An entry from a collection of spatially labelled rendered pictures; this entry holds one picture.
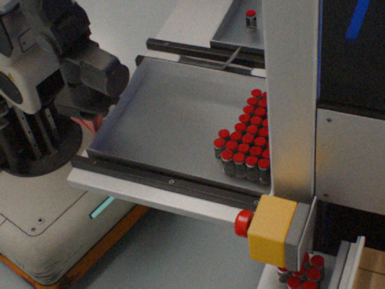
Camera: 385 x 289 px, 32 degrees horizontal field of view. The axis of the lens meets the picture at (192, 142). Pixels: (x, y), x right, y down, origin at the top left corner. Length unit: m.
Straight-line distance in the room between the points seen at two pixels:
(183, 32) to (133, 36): 1.45
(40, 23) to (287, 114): 0.42
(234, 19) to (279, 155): 0.62
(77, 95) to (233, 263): 1.08
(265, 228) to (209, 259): 1.21
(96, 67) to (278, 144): 0.33
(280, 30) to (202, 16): 0.76
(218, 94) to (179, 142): 0.14
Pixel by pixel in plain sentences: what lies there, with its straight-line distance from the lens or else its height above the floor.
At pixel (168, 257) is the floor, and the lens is 2.16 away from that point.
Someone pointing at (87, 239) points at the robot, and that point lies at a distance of 2.04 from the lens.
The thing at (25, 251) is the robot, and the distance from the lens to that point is 1.97.
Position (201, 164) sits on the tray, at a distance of 1.22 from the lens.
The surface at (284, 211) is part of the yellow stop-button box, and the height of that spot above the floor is 1.03.
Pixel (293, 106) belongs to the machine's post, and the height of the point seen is 1.20.
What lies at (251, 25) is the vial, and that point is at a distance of 1.45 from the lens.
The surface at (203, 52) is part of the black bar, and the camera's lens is 1.40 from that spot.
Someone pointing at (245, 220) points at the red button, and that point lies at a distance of 0.97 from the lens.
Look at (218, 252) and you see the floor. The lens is 2.15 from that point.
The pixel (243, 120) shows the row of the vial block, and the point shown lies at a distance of 1.22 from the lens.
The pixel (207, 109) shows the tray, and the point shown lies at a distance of 1.31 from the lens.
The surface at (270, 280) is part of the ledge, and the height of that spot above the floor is 0.88.
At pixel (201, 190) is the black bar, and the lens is 1.16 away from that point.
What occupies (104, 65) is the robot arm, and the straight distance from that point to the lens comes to 1.08.
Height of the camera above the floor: 1.81
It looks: 48 degrees down
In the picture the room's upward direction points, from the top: 10 degrees counter-clockwise
